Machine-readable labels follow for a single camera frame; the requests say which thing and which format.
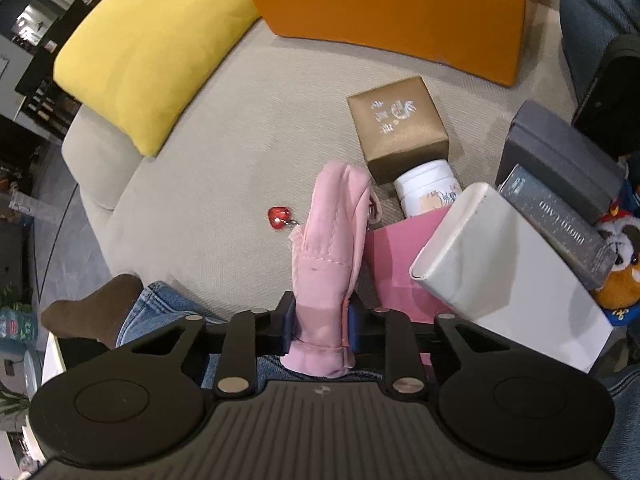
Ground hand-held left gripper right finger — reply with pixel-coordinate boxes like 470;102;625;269
348;300;503;398

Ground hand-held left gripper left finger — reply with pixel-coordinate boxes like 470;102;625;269
117;291;297;398

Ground pink paper bag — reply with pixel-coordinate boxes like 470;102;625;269
362;207;481;366

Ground pink glove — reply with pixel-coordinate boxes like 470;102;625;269
280;160;383;378

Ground gold gift box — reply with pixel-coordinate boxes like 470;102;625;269
347;76;451;186

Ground orange box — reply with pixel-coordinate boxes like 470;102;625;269
232;0;528;87

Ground dark grey box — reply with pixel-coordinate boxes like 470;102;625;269
495;100;627;226

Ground person's blue jeans leg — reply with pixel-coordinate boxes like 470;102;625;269
116;280;386;391
559;0;640;106

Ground grey printed box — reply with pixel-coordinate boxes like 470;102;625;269
497;164;618;291

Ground white box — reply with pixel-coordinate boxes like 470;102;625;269
409;182;615;373

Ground plush toy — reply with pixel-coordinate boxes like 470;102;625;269
592;160;640;328

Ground white jar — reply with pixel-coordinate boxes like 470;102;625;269
394;160;463;219

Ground person's brown sock foot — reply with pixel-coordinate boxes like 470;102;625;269
40;274;146;351

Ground beige sofa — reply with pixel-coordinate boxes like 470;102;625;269
60;0;640;321

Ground pack of water bottles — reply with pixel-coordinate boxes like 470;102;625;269
0;307;40;357

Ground yellow pillow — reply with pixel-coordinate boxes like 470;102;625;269
52;0;261;157

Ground dark shelf unit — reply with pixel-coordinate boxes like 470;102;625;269
0;0;103;143

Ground red heart keychain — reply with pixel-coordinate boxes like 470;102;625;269
267;205;301;233

